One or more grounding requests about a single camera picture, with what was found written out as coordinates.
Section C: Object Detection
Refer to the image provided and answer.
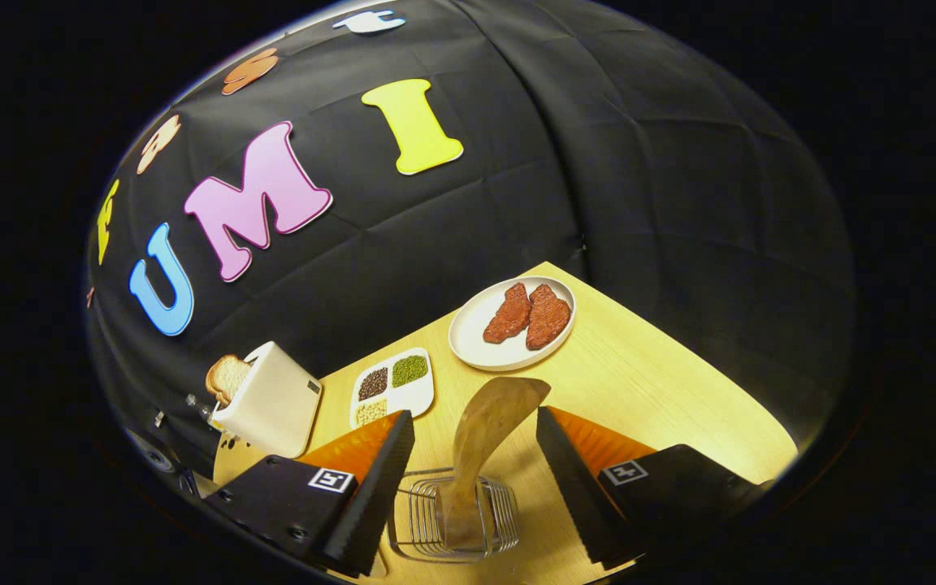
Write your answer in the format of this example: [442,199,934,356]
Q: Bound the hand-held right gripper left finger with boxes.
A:
[204,410,417,579]

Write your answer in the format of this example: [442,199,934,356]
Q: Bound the round white plate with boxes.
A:
[448,277,577,372]

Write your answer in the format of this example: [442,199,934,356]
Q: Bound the white toaster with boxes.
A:
[210,341,323,459]

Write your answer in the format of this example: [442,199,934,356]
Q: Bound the wooden spoon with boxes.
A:
[441,376,552,550]

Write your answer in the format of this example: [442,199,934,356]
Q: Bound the red meat piece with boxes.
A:
[526,284,572,351]
[483,282,532,345]

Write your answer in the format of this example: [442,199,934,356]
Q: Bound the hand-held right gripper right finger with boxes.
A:
[536,406,774,568]

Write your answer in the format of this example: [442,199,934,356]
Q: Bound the white divided dish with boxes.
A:
[350,348,436,430]

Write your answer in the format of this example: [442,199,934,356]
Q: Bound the toasted bread slice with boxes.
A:
[206,354,253,405]

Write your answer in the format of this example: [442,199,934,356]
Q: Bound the black backdrop cloth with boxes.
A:
[84,0,857,488]

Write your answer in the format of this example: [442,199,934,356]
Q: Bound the green mung beans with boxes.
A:
[392,355,429,388]

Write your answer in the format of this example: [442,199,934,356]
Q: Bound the metal wire chopstick holder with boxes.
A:
[387,467,520,563]

